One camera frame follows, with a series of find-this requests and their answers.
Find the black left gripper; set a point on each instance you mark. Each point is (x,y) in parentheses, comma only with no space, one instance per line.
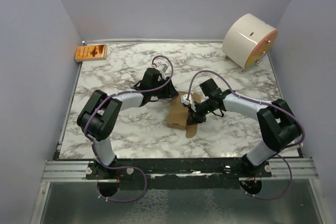
(170,92)

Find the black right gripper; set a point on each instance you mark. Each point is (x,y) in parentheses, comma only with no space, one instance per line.
(196,117)

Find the brown cardboard box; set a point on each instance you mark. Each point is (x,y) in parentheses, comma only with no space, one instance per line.
(178,116)

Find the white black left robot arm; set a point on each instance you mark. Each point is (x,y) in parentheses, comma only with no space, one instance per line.
(98,117)

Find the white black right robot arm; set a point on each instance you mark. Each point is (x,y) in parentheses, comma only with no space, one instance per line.
(278,125)

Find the orange paperback book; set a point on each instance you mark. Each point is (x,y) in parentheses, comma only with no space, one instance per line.
(91,53)

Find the large white cylindrical roll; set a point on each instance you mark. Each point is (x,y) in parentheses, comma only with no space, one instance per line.
(248,39)

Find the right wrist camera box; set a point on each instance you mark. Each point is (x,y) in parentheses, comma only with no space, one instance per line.
(188,102)

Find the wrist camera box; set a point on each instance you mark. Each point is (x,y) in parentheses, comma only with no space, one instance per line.
(161,68)
(188,102)

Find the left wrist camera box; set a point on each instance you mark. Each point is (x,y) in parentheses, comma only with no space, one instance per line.
(161,68)

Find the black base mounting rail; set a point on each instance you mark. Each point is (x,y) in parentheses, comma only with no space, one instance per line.
(174,173)

